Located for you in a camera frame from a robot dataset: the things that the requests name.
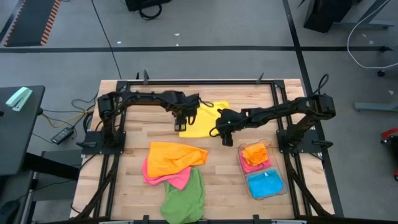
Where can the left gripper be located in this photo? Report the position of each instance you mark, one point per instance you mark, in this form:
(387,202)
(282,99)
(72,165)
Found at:
(185,105)

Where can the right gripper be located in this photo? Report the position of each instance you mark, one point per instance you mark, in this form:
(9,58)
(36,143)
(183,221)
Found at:
(230,123)

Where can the yellow microfiber towel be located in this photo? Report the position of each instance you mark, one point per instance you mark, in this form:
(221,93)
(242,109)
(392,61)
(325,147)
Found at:
(203,121)

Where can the orange microfiber towel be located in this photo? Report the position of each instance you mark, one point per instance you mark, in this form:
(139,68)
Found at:
(171,157)
(256,154)

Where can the pink microfiber towel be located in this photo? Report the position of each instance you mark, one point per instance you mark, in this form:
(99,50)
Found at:
(248,168)
(177,180)

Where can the blue microfiber towel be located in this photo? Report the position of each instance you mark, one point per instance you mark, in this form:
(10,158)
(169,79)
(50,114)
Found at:
(264,185)

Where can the clear plastic bin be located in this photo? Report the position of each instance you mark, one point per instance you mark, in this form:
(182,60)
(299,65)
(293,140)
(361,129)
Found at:
(280,194)

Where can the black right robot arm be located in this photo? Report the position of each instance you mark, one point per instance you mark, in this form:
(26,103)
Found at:
(286,109)

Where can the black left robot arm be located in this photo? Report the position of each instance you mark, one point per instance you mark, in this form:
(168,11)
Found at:
(133,99)

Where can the green microfiber towel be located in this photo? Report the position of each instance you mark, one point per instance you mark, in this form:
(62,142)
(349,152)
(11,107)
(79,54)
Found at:
(183,202)

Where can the black equipment box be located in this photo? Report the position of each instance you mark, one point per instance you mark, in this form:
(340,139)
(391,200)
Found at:
(146,3)

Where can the black power adapter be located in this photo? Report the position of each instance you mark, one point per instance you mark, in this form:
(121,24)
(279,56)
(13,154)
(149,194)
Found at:
(62,135)

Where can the black desk base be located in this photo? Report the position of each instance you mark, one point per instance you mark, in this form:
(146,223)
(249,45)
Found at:
(326,12)

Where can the grey desk foot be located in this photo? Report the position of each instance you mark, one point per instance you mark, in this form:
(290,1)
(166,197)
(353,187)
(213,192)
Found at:
(376,106)

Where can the black caster wheel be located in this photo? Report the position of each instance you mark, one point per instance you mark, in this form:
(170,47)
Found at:
(381,73)

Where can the red cart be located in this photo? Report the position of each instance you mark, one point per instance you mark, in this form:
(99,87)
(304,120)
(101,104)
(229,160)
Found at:
(388,133)

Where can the black side desk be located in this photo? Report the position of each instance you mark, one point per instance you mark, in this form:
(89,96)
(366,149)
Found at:
(18,140)

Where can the mint green stapler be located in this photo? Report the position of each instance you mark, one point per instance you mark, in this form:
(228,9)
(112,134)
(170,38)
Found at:
(18,99)

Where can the black orange-edged floor mat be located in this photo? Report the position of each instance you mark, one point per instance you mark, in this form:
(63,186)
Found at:
(31,21)

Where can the black aluminium table frame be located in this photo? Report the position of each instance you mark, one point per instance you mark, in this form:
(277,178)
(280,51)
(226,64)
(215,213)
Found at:
(236,82)

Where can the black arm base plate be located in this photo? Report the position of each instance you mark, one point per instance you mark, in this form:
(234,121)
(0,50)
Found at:
(90,138)
(281,137)

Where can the black frame clamp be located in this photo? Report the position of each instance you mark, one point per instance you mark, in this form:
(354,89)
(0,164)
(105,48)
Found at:
(260,78)
(256,219)
(145,77)
(145,219)

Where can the black desk leg frame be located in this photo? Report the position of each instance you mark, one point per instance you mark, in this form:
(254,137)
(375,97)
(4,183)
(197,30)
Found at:
(49,166)

